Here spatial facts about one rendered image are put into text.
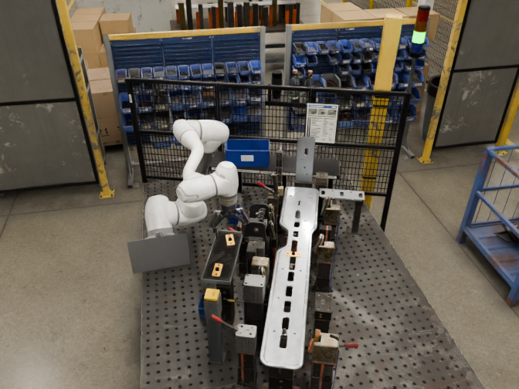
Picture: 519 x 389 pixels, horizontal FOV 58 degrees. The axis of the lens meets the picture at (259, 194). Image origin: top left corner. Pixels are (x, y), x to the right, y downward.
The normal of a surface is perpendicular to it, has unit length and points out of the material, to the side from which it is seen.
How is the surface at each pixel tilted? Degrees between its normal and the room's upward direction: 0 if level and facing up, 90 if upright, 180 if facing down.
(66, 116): 91
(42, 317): 0
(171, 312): 0
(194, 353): 0
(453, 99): 90
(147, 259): 90
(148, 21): 90
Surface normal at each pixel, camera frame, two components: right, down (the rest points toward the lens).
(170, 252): 0.24, 0.55
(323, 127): -0.14, 0.57
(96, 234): 0.00, -0.82
